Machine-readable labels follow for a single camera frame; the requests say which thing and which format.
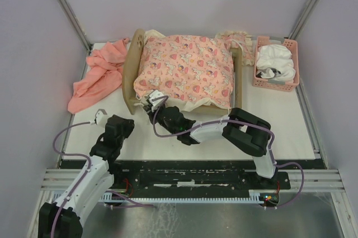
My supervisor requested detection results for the wooden striped pet bed frame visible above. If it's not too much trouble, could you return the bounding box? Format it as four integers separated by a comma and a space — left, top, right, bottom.
122, 28, 243, 115

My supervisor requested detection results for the pink unicorn print mattress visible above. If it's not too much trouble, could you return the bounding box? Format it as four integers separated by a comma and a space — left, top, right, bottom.
134, 30, 234, 111

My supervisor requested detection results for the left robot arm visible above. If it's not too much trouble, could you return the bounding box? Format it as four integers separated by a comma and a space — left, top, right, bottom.
37, 115, 135, 237

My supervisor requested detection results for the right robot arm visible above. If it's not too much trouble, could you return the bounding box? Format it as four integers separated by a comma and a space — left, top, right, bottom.
144, 104, 277, 188

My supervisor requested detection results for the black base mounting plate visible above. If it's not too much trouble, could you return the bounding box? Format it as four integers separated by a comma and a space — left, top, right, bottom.
112, 160, 291, 199

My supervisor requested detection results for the salmon pink cloth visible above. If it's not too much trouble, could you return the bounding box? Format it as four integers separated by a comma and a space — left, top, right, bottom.
68, 38, 130, 114

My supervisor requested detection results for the small pink frilled pillow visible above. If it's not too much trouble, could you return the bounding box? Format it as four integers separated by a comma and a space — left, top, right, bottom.
215, 31, 255, 66

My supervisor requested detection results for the white cloth in basket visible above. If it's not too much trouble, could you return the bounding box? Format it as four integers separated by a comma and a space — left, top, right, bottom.
256, 44, 296, 83

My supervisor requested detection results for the pink plastic basket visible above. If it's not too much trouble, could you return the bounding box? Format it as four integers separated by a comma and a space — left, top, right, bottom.
252, 36, 300, 92

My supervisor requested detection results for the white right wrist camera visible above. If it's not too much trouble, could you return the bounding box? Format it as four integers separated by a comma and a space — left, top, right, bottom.
147, 90, 168, 112

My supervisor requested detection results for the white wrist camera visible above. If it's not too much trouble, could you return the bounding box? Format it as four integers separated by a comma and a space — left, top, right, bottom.
90, 109, 109, 128
147, 90, 168, 112

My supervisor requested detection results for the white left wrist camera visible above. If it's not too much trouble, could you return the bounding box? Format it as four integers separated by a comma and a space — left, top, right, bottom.
90, 109, 109, 128

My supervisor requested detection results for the white slotted cable duct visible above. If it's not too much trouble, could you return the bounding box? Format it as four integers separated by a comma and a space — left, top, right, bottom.
53, 189, 280, 204

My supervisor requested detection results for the left aluminium frame post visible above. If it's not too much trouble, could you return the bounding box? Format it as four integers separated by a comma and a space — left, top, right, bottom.
40, 0, 93, 51

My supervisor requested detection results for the aluminium frame post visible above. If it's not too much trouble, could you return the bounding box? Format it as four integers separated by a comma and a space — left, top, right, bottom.
40, 0, 93, 51
288, 0, 320, 40

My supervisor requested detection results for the right aluminium frame post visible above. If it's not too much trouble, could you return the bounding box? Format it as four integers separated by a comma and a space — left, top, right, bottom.
288, 0, 320, 40

